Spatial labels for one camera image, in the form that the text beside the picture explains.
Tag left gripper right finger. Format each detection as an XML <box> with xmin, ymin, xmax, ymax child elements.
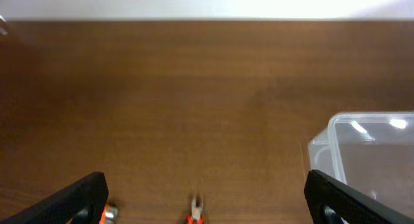
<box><xmin>304</xmin><ymin>170</ymin><xmax>413</xmax><ymax>224</ymax></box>

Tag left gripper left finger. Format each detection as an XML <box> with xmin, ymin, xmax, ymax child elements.
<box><xmin>1</xmin><ymin>172</ymin><xmax>109</xmax><ymax>224</ymax></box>

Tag clear plastic container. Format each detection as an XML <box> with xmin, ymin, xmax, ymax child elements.
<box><xmin>307</xmin><ymin>111</ymin><xmax>413</xmax><ymax>218</ymax></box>

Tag orange socket bit holder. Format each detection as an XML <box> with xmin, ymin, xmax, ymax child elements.
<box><xmin>99</xmin><ymin>204</ymin><xmax>118</xmax><ymax>224</ymax></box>

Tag red handled cutting pliers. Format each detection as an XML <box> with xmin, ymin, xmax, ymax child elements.
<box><xmin>186</xmin><ymin>197</ymin><xmax>204</xmax><ymax>224</ymax></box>

